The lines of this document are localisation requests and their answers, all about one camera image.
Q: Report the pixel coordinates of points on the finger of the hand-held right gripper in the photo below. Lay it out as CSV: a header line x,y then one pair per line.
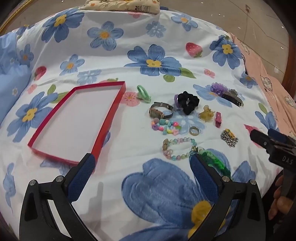
x,y
262,139
277,135

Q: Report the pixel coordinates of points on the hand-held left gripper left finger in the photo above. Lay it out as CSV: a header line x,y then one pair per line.
x,y
82,176

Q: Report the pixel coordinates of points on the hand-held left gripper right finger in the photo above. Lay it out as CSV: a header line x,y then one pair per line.
x,y
203,176

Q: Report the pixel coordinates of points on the pink hair clip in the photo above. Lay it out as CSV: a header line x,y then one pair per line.
x,y
217,119

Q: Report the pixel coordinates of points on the red shallow box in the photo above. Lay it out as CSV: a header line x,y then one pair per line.
x,y
74,120

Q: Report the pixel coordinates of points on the yellow claw clip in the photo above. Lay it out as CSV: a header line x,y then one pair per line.
x,y
205,114

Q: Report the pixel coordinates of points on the black scrunchie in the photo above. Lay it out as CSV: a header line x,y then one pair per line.
x,y
188,102

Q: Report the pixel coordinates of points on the green hair clip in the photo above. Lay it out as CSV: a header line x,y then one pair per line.
x,y
143,93

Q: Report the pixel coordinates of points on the person's right hand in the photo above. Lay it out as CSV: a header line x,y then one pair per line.
x,y
284,206

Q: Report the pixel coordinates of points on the pink printed sheet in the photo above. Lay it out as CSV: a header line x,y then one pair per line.
x,y
272,92

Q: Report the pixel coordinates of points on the black glitter claw clip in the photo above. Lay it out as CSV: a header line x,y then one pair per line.
x,y
232,96

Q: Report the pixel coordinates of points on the purple scrunchie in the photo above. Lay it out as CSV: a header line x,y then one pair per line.
x,y
218,88

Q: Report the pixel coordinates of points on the cream printed pillow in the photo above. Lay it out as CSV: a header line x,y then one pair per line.
x,y
120,5

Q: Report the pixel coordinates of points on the wooden bed frame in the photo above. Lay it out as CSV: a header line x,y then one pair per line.
x,y
9,16

